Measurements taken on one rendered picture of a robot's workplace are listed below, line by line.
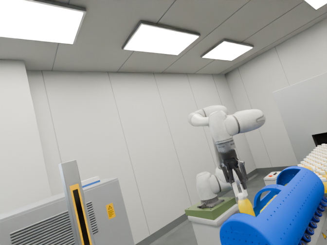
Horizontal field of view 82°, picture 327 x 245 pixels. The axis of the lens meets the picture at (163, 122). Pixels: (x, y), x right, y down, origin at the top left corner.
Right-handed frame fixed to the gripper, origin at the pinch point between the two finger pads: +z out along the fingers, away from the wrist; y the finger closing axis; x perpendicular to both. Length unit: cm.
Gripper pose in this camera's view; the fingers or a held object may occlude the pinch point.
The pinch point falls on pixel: (239, 189)
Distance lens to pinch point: 108.9
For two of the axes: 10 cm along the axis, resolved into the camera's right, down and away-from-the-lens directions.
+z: 2.7, 9.6, -1.1
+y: 6.1, -2.6, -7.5
